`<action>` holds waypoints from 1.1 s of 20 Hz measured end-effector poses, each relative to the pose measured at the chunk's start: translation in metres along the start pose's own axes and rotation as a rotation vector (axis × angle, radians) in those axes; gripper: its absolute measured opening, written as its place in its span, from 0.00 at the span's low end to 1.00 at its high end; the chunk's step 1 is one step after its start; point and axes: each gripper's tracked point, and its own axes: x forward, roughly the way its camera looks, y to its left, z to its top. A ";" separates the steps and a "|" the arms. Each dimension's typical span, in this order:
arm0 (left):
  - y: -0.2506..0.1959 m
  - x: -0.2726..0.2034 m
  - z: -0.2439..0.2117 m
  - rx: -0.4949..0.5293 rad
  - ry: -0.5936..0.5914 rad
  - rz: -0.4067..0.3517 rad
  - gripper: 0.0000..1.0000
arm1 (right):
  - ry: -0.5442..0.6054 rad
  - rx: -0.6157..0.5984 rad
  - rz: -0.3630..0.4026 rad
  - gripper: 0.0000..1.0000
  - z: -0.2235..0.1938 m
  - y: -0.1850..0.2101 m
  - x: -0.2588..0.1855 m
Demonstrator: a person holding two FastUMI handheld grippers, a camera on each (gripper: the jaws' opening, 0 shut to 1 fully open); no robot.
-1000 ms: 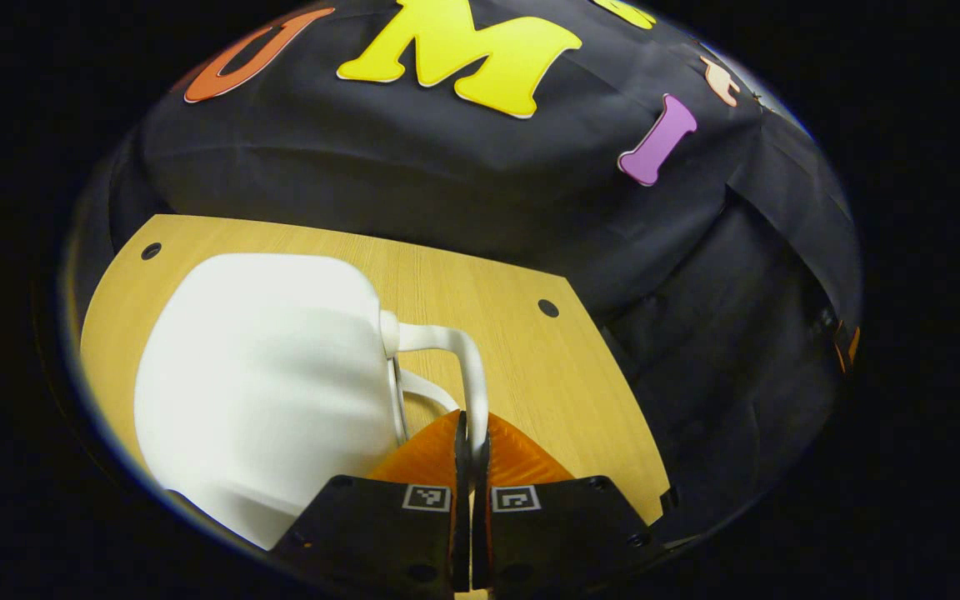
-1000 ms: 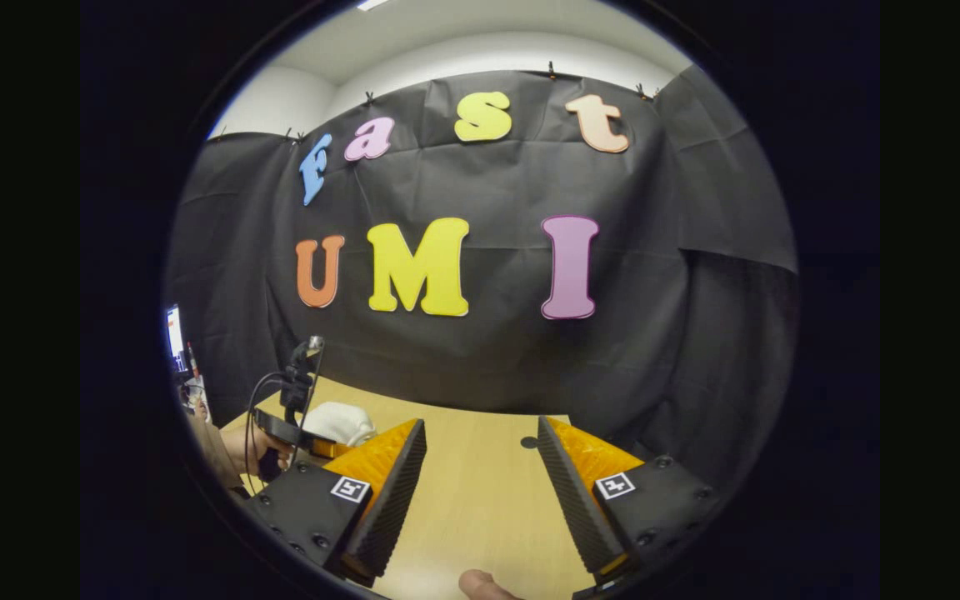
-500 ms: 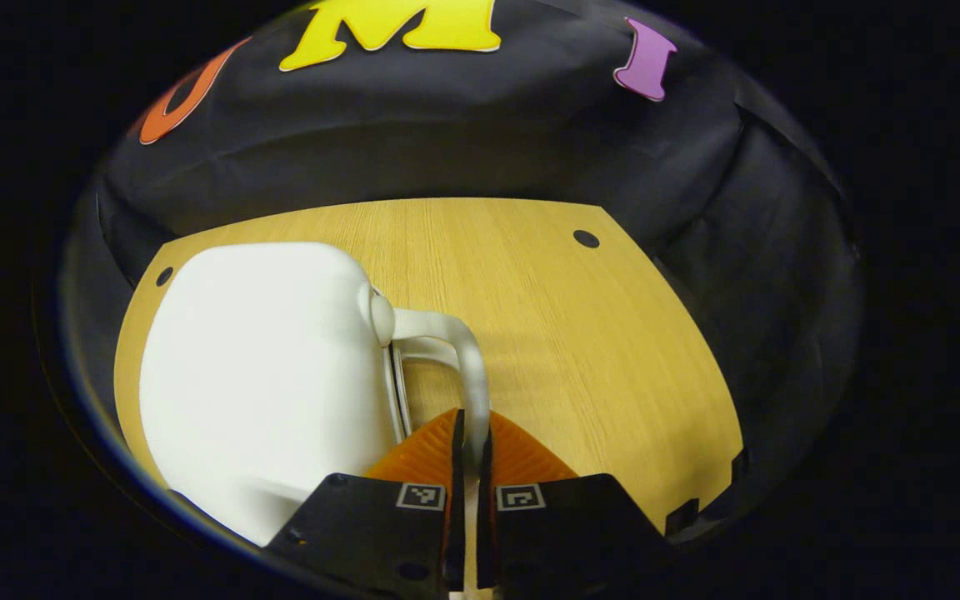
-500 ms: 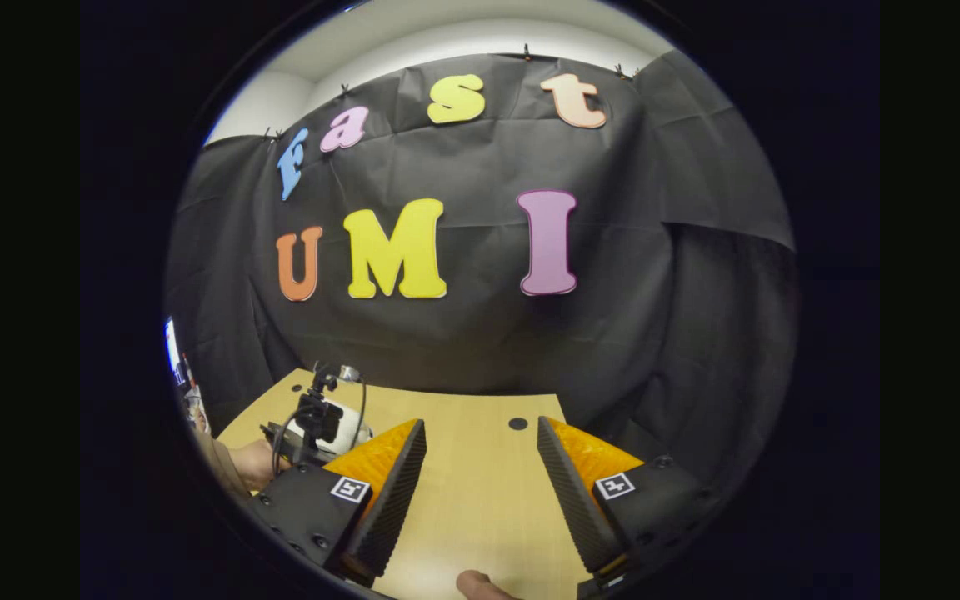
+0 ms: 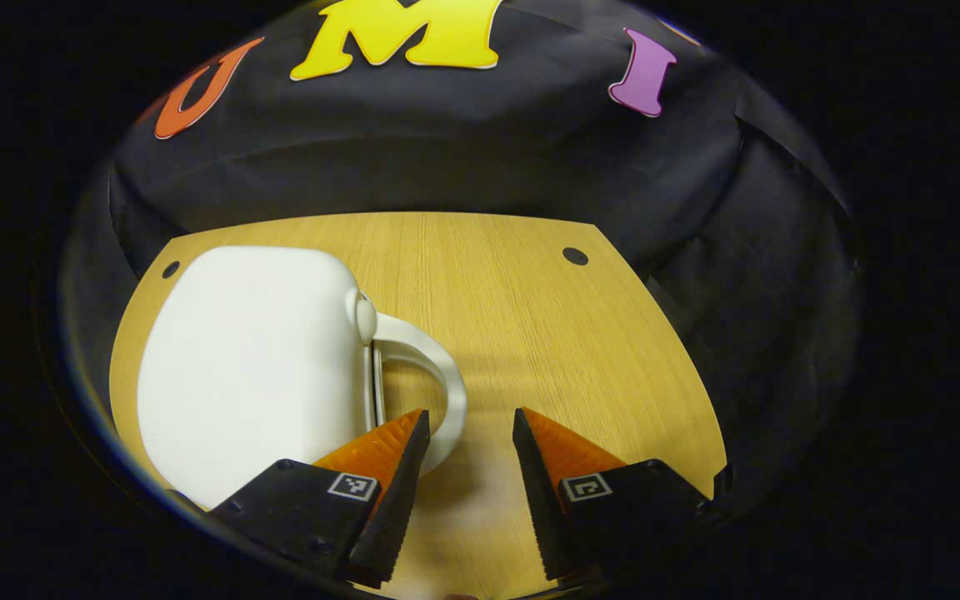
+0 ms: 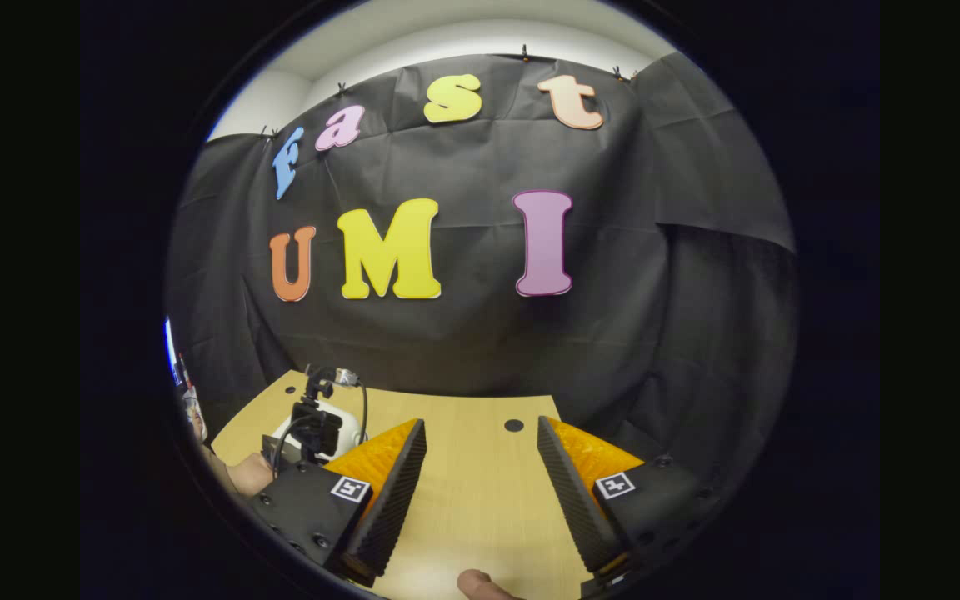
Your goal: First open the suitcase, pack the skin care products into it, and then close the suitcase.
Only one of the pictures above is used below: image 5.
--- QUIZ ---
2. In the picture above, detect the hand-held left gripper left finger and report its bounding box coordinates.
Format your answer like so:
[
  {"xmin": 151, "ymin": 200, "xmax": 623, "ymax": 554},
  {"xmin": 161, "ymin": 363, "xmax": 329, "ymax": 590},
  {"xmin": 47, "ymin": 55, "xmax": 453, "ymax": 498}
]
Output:
[{"xmin": 205, "ymin": 407, "xmax": 433, "ymax": 588}]

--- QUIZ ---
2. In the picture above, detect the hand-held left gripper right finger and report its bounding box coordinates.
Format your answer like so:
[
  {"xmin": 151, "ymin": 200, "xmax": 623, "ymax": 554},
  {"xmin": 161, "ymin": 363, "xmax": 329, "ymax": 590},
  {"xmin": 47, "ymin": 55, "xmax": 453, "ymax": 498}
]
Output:
[{"xmin": 512, "ymin": 407, "xmax": 714, "ymax": 583}]

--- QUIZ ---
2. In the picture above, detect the white suitcase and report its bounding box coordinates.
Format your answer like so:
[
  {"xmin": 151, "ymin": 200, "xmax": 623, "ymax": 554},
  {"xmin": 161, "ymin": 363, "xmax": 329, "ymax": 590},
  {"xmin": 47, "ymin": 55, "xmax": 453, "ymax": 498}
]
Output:
[{"xmin": 136, "ymin": 245, "xmax": 468, "ymax": 511}]

